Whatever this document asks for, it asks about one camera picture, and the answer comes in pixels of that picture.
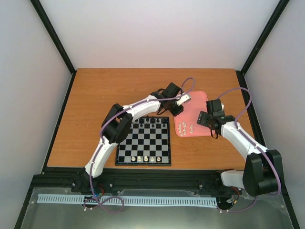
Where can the pink plastic tray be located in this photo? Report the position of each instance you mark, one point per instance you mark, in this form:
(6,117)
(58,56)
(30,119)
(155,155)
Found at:
(190,114)

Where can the black frame post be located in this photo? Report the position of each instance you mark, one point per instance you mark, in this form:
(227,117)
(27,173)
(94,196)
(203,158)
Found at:
(276,14)
(53,34)

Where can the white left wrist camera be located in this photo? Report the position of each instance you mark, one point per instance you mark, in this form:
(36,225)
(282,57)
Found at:
(184,99)

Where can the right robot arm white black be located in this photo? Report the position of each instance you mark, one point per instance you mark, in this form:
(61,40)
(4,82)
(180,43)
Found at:
(263,168)

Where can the black white chess board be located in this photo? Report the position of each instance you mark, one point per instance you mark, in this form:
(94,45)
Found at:
(153,142)

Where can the black chess pieces row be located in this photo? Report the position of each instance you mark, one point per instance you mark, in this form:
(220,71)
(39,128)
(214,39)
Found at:
(149,122)

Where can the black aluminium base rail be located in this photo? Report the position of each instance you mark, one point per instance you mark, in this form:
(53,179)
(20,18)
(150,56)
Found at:
(114,181)

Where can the metal sheet front panel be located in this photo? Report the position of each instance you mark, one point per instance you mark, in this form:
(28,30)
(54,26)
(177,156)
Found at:
(266,212)

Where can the left black frame post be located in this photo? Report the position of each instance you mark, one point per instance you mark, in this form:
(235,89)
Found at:
(53,34)

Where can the right black frame post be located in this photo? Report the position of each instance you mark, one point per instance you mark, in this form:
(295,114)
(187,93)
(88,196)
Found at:
(276,14)

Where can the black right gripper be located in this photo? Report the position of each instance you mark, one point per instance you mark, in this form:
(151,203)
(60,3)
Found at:
(203,121)

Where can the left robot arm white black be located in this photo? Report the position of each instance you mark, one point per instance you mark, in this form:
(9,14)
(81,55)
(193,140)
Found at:
(118,121)

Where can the light blue slotted cable duct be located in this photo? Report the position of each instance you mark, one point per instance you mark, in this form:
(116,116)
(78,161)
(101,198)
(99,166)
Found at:
(133,201)

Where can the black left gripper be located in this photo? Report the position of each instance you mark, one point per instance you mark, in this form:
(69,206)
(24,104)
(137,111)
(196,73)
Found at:
(177,112)

